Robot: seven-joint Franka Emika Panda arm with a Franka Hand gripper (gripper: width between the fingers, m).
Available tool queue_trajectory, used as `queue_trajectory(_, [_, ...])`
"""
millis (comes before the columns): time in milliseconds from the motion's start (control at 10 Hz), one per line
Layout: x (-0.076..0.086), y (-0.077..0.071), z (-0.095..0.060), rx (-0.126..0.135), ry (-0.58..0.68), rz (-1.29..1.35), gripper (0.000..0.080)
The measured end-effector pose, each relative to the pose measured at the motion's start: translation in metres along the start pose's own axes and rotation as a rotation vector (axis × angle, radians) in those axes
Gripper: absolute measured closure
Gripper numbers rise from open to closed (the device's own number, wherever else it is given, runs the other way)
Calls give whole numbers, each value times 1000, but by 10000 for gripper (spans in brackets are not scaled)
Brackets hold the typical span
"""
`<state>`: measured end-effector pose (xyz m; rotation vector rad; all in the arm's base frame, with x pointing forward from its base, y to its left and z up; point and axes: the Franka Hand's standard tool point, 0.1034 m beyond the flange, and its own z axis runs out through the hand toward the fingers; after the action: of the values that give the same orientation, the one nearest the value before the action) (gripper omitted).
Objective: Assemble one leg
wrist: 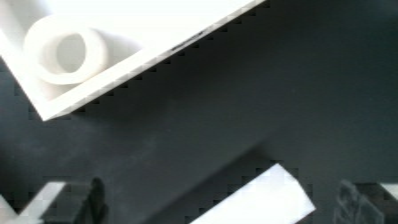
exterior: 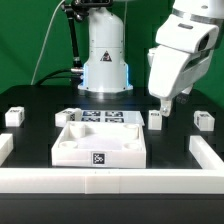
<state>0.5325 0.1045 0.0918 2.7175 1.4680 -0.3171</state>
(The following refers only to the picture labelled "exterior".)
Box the grey cable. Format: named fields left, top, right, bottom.
left=30, top=0, right=68, bottom=86

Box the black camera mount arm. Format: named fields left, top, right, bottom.
left=61, top=0, right=113, bottom=68

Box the black cable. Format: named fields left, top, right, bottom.
left=34, top=68, right=83, bottom=87

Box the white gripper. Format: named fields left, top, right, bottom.
left=148, top=14, right=219, bottom=117

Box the white U-shaped fence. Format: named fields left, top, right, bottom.
left=0, top=136, right=224, bottom=194

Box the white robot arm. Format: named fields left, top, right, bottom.
left=78, top=0, right=224, bottom=116

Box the AprilTag marker sheet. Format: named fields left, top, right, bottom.
left=80, top=110, right=144, bottom=126

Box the white square tabletop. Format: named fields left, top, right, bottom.
left=51, top=121, right=146, bottom=168

